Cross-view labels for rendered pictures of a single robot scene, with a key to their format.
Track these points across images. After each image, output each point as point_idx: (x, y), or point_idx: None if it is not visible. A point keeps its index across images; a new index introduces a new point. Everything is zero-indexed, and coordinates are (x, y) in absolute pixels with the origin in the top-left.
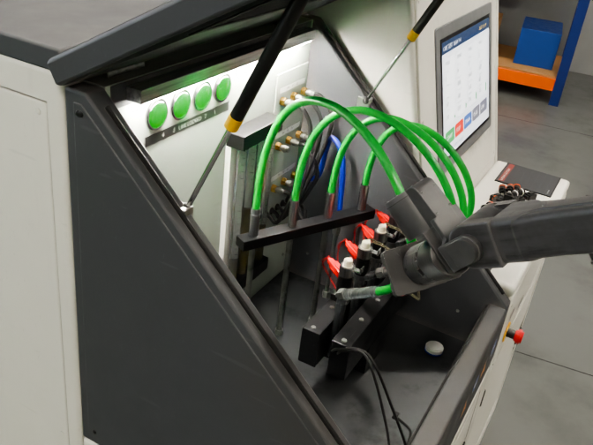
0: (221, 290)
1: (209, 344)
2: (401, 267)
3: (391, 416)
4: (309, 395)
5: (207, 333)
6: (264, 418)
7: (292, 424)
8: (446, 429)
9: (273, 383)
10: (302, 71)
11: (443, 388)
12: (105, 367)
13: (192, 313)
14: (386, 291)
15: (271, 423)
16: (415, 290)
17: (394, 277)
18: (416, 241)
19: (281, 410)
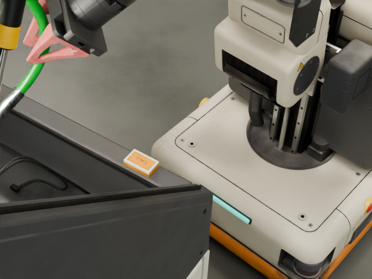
0: (74, 213)
1: (77, 274)
2: (84, 28)
3: (13, 192)
4: (145, 191)
5: (73, 268)
6: (132, 254)
7: (152, 224)
8: (92, 130)
9: (135, 217)
10: None
11: (37, 120)
12: None
13: (55, 274)
14: (35, 79)
15: (138, 249)
16: (103, 34)
17: (93, 41)
18: (60, 0)
19: (143, 227)
